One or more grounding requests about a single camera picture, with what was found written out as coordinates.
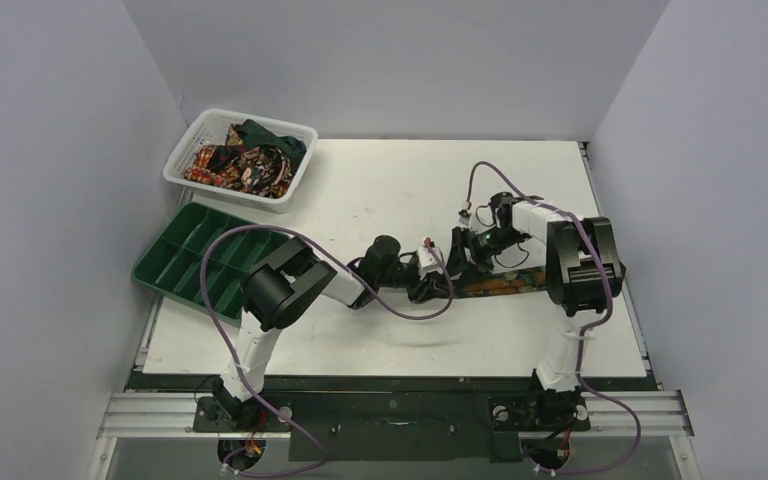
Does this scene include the dark green tie in basket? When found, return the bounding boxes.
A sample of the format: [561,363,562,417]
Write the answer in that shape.
[226,119,307,167]

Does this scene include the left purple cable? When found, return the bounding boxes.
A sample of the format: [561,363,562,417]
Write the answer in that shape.
[199,223,457,478]

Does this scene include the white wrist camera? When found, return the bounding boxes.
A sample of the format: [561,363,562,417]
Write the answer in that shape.
[458,202,472,225]
[416,237,445,279]

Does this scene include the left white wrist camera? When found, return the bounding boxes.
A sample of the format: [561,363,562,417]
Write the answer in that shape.
[416,237,445,279]

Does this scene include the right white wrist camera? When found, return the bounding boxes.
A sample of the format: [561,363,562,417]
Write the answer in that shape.
[458,202,472,225]

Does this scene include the green compartment tray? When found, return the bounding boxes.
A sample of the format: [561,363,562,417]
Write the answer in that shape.
[130,201,293,323]

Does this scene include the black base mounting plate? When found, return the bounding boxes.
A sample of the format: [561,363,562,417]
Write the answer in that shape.
[102,377,657,470]

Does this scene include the red patterned ties pile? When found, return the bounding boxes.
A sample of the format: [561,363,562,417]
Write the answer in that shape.
[183,139,300,199]

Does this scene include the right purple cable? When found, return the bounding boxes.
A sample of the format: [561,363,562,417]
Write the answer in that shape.
[458,160,644,477]

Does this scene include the white plastic basket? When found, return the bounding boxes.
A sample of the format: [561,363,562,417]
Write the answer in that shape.
[162,109,319,213]

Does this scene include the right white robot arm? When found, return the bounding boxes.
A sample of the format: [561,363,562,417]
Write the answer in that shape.
[447,192,625,430]

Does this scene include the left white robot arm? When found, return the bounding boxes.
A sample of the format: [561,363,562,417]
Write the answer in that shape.
[195,235,455,431]

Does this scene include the orange green patterned tie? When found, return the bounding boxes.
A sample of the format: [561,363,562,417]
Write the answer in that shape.
[441,267,546,299]

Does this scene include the aluminium frame rail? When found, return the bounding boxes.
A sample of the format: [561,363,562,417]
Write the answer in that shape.
[99,390,697,440]

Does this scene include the purple cable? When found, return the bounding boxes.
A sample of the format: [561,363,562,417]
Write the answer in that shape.
[458,160,644,477]
[199,223,457,478]

